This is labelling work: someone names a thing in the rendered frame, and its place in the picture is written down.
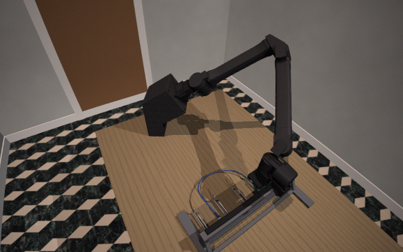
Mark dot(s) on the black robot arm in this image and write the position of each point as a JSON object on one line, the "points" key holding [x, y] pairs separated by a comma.
{"points": [[203, 83]]}

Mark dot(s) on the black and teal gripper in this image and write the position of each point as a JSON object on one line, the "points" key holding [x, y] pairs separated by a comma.
{"points": [[253, 176]]}

